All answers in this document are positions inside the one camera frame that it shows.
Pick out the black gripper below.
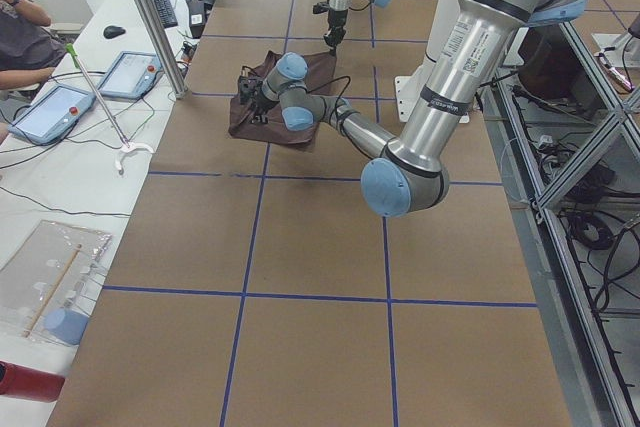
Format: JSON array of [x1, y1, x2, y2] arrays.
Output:
[[323, 10, 347, 58], [250, 92, 273, 125]]

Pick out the blue teach pendant near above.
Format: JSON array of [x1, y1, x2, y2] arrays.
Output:
[[8, 85, 95, 145]]

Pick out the seated person grey shirt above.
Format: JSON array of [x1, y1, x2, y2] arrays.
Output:
[[1, 0, 66, 90]]

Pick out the blue teach pendant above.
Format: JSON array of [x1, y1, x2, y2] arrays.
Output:
[[8, 85, 95, 145], [98, 51, 162, 100]]

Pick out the red cylinder bottle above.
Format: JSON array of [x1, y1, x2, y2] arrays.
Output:
[[1, 361, 65, 403]]

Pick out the black keyboard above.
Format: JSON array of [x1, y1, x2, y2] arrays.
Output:
[[152, 0, 178, 28]]

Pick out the grabber stick green handle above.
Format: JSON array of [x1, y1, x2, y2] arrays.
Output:
[[65, 43, 154, 176]]

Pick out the blue teach pendant far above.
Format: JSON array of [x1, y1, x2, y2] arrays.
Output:
[[98, 51, 162, 100]]

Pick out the blue plastic cup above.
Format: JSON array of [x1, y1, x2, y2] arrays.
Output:
[[44, 308, 89, 345]]

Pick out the clear plastic bag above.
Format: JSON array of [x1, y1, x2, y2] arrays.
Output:
[[1, 220, 112, 346]]

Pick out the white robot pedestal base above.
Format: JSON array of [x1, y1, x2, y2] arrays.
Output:
[[395, 0, 460, 122]]

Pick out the black computer mouse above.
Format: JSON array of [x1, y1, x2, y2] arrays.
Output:
[[103, 25, 126, 40]]

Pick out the aluminium frame post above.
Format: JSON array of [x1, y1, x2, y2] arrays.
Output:
[[133, 0, 188, 99]]

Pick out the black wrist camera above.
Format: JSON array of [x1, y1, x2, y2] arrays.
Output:
[[237, 75, 262, 105], [312, 2, 331, 15]]

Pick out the dark brown t-shirt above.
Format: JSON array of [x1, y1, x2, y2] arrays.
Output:
[[228, 51, 336, 149]]

